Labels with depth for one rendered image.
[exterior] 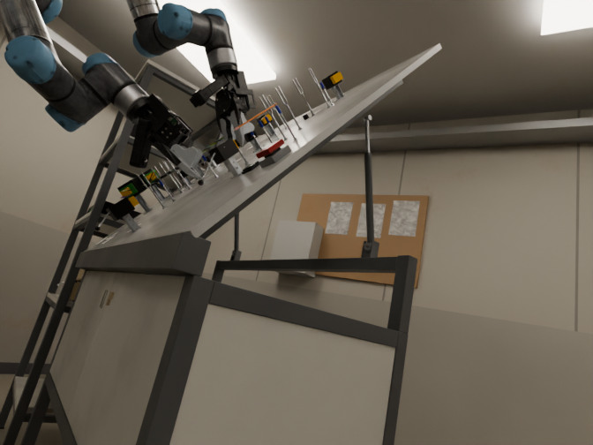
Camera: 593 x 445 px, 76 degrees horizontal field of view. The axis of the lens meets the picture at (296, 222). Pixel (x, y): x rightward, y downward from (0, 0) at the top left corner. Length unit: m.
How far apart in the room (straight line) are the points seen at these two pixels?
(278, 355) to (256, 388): 0.07
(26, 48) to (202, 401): 0.71
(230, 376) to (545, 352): 2.39
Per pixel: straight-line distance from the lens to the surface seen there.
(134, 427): 0.76
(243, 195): 0.72
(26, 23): 1.00
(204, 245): 0.68
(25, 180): 3.49
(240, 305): 0.72
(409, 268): 1.05
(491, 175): 3.22
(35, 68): 0.91
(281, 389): 0.80
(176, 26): 1.03
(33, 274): 3.55
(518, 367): 2.88
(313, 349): 0.83
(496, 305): 2.93
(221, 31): 1.11
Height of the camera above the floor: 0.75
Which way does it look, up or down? 16 degrees up
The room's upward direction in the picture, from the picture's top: 13 degrees clockwise
